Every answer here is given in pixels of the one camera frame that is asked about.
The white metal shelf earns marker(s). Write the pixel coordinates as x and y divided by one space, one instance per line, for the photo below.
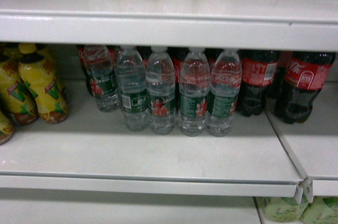
94 151

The green grape drink bottle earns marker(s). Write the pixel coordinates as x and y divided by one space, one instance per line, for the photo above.
282 209

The right water bottle green label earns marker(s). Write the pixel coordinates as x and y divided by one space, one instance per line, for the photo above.
226 76

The right cola bottle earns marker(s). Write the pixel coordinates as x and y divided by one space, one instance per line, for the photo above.
304 79

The clear water bottle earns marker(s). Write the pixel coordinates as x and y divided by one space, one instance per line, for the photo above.
194 86

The upper white shelf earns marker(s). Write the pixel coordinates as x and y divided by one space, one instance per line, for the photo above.
309 25

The water bottle green label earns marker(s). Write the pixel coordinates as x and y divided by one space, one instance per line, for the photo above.
131 78
226 76

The left cola bottle behind water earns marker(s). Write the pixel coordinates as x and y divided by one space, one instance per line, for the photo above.
80 48

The far left water bottle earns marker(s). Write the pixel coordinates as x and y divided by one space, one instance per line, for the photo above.
100 70

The cola bottle red label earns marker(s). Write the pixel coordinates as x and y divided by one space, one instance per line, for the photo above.
258 71

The yellow lemon tea bottle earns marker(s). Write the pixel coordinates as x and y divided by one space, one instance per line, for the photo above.
39 76

